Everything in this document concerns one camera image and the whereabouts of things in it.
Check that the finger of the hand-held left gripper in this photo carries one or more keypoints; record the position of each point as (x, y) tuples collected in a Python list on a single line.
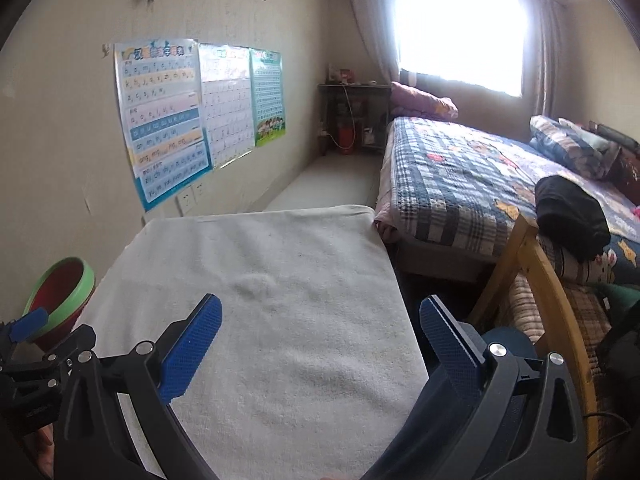
[(27, 324), (75, 342)]

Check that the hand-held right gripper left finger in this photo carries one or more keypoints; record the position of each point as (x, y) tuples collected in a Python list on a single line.
[(192, 355)]

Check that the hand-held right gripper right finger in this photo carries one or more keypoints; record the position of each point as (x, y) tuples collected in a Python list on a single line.
[(450, 350)]

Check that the red bin with green rim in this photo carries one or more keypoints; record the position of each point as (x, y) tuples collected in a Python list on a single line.
[(65, 285)]

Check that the person's left hand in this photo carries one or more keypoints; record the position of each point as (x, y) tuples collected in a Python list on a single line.
[(44, 452)]

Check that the white towel table cover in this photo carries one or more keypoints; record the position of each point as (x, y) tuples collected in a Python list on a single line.
[(275, 285)]

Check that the wooden chair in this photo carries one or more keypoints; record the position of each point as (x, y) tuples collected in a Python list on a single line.
[(555, 300)]

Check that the dark green bag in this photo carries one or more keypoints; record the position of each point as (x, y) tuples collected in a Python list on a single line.
[(622, 340)]

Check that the bed with plaid quilt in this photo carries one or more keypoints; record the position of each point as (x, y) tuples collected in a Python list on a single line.
[(450, 175)]

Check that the black folded clothing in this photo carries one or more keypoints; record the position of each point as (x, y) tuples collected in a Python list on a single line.
[(572, 215)]

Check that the red bucket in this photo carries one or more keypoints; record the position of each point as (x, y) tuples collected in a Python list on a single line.
[(347, 140)]

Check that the plaid pillow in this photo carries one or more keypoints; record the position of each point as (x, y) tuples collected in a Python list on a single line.
[(570, 145)]

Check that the pink pillow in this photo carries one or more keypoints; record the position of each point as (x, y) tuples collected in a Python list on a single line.
[(422, 102)]

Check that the dark shelf unit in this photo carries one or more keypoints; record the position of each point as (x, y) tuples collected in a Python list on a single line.
[(372, 110)]

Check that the dark red pillow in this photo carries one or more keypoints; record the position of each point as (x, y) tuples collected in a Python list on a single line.
[(622, 165)]

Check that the small boxes on shelf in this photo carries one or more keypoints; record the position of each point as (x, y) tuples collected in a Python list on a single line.
[(344, 75)]

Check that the grey curtain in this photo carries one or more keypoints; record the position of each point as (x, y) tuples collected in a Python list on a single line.
[(545, 60), (370, 20)]

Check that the bright window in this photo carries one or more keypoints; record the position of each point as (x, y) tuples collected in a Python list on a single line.
[(460, 25)]

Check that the white wall socket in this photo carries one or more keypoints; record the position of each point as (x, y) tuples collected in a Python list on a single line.
[(186, 202), (199, 193)]

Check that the blue alphabet wall poster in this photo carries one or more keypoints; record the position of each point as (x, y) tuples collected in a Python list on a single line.
[(160, 125)]

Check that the white grid wall poster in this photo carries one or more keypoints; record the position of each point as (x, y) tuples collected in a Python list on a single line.
[(225, 105)]

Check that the green chart wall poster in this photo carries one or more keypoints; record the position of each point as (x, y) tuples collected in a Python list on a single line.
[(267, 95)]

